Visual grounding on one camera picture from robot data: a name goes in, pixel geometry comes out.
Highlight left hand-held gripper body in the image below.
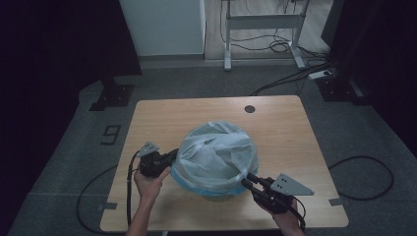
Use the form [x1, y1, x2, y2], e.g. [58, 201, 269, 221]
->
[136, 141, 171, 179]

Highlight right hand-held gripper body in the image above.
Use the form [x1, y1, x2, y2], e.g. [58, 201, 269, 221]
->
[251, 172, 316, 216]

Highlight green plastic trash bin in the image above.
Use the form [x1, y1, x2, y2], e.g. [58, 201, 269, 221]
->
[200, 193, 242, 204]

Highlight white blue-edged plastic bag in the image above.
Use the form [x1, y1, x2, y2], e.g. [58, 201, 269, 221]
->
[169, 120, 260, 198]

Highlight person's left hand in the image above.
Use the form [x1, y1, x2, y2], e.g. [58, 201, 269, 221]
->
[133, 164, 172, 206]

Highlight person's right hand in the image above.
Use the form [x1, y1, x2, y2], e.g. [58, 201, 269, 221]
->
[256, 196, 305, 236]

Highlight black stand base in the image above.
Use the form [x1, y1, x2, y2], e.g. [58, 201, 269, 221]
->
[89, 75, 136, 112]
[316, 76, 372, 106]

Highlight white power strip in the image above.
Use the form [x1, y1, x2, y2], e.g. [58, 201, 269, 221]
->
[308, 69, 333, 81]

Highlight white pillar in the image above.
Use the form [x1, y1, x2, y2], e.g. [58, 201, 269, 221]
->
[118, 0, 207, 57]

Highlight black curtain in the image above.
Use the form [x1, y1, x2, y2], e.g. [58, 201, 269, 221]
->
[0, 0, 143, 230]
[321, 0, 417, 155]

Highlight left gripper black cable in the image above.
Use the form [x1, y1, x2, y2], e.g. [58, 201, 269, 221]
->
[126, 149, 143, 228]

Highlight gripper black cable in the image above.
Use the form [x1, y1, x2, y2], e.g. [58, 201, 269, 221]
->
[126, 149, 143, 228]
[288, 195, 308, 232]

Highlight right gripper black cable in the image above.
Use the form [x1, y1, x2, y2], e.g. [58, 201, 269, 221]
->
[288, 195, 308, 232]

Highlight black looped floor cable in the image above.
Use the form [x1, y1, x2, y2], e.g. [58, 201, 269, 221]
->
[328, 154, 395, 202]
[76, 164, 119, 234]

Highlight black cables on floor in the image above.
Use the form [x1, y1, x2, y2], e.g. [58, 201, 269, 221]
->
[249, 60, 337, 97]

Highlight tangle of black cables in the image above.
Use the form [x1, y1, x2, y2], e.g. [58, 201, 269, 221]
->
[218, 0, 328, 57]

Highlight white frame desk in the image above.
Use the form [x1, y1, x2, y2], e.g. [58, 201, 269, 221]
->
[221, 0, 311, 72]

